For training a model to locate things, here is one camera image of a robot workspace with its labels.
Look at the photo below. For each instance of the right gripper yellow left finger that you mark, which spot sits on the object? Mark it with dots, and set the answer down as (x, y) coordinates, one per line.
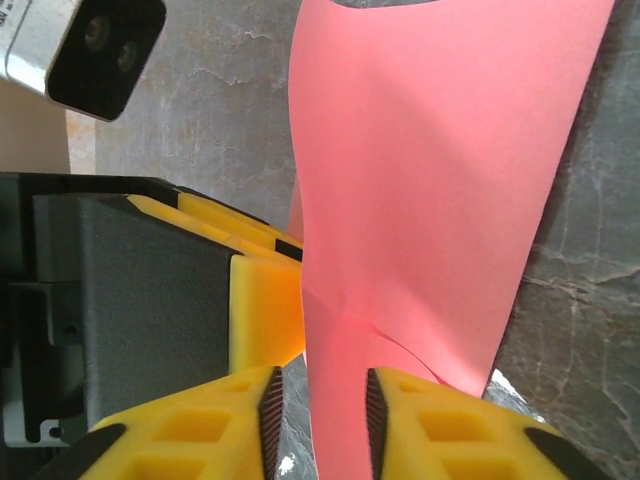
(200, 430)

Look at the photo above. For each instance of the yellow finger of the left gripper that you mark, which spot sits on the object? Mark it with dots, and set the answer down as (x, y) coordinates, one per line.
(160, 310)
(225, 227)

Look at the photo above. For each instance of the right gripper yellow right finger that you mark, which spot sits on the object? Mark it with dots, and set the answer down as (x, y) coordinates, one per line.
(450, 435)

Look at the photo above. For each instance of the pink paper sheet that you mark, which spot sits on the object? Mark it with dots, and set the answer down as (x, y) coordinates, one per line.
(425, 175)

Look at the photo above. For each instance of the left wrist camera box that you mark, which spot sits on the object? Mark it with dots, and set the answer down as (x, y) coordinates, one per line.
(100, 55)

